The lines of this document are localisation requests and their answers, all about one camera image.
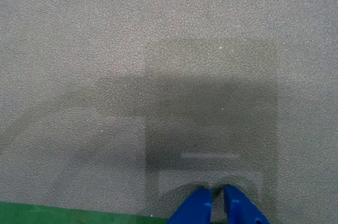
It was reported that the grey foam mat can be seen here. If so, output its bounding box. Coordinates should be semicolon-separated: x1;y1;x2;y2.
0;0;338;224

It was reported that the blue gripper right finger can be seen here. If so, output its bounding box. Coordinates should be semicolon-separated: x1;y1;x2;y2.
223;184;270;224

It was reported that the green table mat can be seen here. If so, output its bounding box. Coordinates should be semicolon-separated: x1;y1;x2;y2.
0;201;170;224

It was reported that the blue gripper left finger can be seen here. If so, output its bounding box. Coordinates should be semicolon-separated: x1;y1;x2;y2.
166;187;213;224

